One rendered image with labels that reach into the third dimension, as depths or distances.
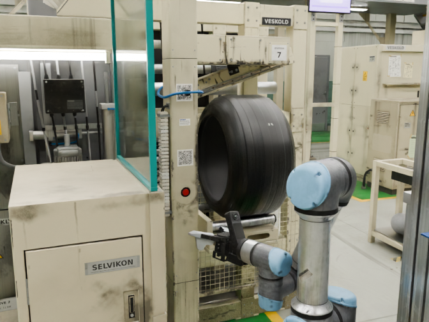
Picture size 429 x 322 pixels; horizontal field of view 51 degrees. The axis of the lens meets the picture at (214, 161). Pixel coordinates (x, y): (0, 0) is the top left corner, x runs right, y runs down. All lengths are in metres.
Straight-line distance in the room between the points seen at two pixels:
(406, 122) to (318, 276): 5.23
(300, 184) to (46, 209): 0.65
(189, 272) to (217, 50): 1.10
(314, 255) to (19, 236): 0.76
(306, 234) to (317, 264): 0.09
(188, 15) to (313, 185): 1.10
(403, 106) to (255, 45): 4.13
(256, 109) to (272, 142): 0.17
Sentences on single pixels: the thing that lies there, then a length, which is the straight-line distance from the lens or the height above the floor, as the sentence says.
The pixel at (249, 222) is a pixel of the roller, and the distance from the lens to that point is 2.14.
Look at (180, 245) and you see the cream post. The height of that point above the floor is 0.81.
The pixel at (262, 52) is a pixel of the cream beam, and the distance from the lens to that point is 2.44.
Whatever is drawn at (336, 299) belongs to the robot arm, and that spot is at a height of 0.95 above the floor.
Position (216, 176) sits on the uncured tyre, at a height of 1.04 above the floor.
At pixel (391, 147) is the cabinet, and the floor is 0.63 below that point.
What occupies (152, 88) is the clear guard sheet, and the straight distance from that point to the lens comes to 1.22.
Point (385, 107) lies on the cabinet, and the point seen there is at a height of 1.16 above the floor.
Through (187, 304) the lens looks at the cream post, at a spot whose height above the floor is 0.50.
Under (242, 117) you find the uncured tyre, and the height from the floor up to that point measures 1.40.
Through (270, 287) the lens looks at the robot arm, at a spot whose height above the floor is 0.97.
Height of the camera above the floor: 1.59
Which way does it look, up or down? 11 degrees down
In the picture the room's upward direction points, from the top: straight up
